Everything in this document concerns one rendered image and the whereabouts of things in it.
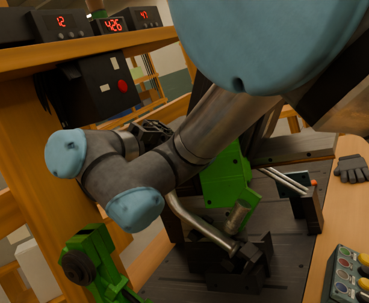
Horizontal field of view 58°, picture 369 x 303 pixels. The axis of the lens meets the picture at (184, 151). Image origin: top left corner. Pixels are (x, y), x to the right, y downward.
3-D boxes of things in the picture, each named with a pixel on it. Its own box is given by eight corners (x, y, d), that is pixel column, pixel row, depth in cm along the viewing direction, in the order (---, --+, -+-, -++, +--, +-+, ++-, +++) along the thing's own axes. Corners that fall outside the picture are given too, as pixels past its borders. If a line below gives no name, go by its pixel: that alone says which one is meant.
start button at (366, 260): (371, 260, 68) (374, 256, 67) (372, 270, 66) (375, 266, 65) (357, 253, 69) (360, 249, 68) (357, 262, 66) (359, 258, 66)
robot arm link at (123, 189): (188, 178, 49) (141, 134, 53) (127, 219, 43) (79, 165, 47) (178, 207, 55) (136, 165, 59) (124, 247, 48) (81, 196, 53)
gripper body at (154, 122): (185, 136, 69) (150, 137, 59) (168, 171, 72) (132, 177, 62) (159, 119, 72) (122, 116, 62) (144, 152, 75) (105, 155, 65)
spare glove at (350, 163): (331, 163, 122) (330, 157, 121) (363, 158, 117) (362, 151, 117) (336, 187, 104) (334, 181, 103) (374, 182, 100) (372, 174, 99)
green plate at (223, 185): (261, 197, 82) (245, 113, 81) (249, 206, 75) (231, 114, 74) (220, 201, 88) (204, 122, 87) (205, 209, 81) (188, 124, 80)
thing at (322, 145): (340, 136, 89) (337, 125, 88) (335, 159, 76) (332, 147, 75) (212, 156, 109) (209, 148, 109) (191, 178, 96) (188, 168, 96)
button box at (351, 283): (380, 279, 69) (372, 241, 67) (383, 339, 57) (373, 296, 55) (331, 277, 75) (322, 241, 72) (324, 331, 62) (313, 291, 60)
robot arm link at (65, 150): (62, 194, 48) (33, 158, 52) (114, 184, 58) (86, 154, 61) (84, 152, 46) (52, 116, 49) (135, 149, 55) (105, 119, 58)
